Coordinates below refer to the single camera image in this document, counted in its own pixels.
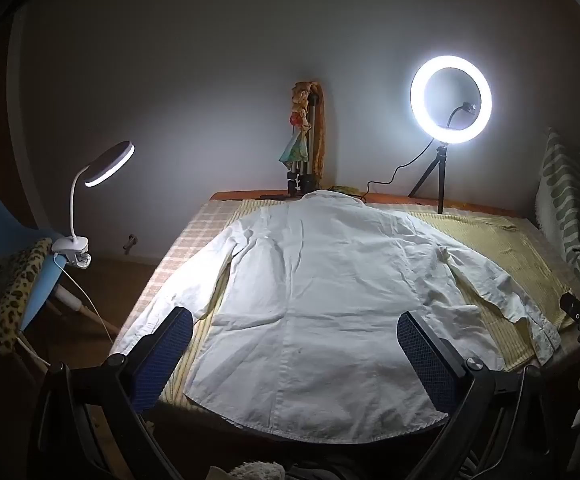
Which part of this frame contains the white button-up shirt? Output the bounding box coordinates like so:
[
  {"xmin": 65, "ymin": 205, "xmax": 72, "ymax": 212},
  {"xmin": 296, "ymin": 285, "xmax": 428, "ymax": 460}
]
[{"xmin": 129, "ymin": 191, "xmax": 561, "ymax": 444}]

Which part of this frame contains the yellow striped bed blanket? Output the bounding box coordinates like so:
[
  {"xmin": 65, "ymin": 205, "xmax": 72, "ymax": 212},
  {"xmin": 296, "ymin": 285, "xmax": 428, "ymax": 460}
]
[{"xmin": 162, "ymin": 198, "xmax": 571, "ymax": 406}]

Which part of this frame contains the green white patterned pillow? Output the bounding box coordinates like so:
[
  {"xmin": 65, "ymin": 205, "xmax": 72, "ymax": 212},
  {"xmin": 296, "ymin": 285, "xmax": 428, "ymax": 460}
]
[{"xmin": 535, "ymin": 129, "xmax": 580, "ymax": 279}]

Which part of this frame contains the white clip desk lamp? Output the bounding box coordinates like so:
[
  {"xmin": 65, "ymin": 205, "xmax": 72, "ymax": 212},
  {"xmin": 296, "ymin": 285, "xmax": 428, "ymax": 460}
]
[{"xmin": 52, "ymin": 140, "xmax": 136, "ymax": 270}]

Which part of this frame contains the pink checked bed sheet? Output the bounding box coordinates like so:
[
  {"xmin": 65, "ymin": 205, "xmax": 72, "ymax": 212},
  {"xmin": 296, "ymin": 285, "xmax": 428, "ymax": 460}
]
[{"xmin": 110, "ymin": 200, "xmax": 253, "ymax": 354}]

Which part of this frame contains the leopard print cloth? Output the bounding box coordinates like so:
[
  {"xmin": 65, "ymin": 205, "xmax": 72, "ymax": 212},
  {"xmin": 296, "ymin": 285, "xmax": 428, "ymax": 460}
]
[{"xmin": 0, "ymin": 237, "xmax": 52, "ymax": 356}]

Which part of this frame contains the blue chair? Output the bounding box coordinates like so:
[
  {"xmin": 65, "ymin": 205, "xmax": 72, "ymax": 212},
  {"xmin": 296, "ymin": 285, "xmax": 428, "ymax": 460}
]
[{"xmin": 0, "ymin": 200, "xmax": 65, "ymax": 330}]

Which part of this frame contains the black mini tripod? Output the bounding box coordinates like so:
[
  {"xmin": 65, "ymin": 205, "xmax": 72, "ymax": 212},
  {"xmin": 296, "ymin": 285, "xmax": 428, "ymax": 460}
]
[{"xmin": 408, "ymin": 143, "xmax": 448, "ymax": 216}]

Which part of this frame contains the colourful patterned cloth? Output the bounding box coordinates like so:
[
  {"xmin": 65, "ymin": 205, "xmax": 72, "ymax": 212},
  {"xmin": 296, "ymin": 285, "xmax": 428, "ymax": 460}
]
[{"xmin": 279, "ymin": 81, "xmax": 326, "ymax": 181}]

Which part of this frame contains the white lamp cable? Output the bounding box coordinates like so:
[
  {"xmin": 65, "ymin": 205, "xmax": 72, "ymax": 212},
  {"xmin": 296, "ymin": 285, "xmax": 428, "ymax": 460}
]
[{"xmin": 14, "ymin": 253, "xmax": 116, "ymax": 366}]

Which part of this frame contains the black ring light cable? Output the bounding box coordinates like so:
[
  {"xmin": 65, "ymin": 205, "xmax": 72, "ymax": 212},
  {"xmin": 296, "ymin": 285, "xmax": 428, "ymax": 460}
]
[{"xmin": 330, "ymin": 103, "xmax": 478, "ymax": 198}]

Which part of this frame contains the white ring light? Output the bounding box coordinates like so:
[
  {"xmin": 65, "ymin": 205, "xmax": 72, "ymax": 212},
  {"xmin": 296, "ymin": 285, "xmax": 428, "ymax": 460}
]
[{"xmin": 409, "ymin": 55, "xmax": 493, "ymax": 144}]

